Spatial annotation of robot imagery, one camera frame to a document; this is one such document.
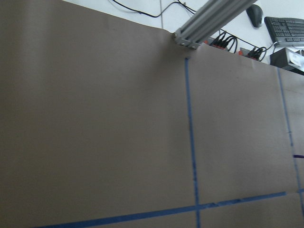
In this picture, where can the aluminium frame post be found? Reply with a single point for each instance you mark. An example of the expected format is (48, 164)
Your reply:
(211, 17)

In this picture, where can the black box with label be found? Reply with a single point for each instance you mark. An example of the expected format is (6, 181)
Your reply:
(288, 60)

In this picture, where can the red black connector hub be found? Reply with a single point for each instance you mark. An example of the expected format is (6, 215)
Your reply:
(224, 41)
(257, 54)

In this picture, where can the black computer mouse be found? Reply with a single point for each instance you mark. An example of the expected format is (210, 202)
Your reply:
(255, 14)

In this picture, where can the black keyboard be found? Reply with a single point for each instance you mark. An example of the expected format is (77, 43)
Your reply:
(285, 31)

